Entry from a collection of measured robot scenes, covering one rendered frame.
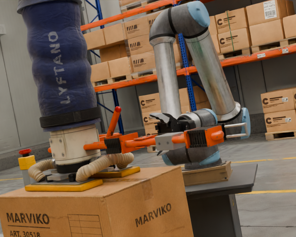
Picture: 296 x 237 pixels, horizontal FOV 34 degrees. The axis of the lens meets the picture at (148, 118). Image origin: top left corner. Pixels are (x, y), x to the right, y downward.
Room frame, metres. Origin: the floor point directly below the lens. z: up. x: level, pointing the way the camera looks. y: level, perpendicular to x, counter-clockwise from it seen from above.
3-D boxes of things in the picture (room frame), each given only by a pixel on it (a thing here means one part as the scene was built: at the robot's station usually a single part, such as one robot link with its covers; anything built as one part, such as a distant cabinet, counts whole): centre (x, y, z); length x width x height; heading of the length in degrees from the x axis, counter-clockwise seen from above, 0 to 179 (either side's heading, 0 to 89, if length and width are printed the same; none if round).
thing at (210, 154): (1.98, -0.20, 0.96); 0.12 x 0.09 x 0.12; 67
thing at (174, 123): (1.85, -0.09, 1.08); 0.12 x 0.09 x 0.08; 137
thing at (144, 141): (1.77, 0.06, 1.07); 0.93 x 0.30 x 0.04; 47
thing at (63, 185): (1.75, 0.35, 0.97); 0.34 x 0.10 x 0.05; 47
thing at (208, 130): (1.40, -0.15, 1.07); 0.08 x 0.07 x 0.05; 47
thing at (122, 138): (1.65, 0.10, 1.07); 0.10 x 0.08 x 0.06; 137
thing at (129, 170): (1.89, 0.22, 0.97); 0.34 x 0.10 x 0.05; 47
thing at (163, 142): (1.50, -0.05, 1.07); 0.07 x 0.07 x 0.04; 47
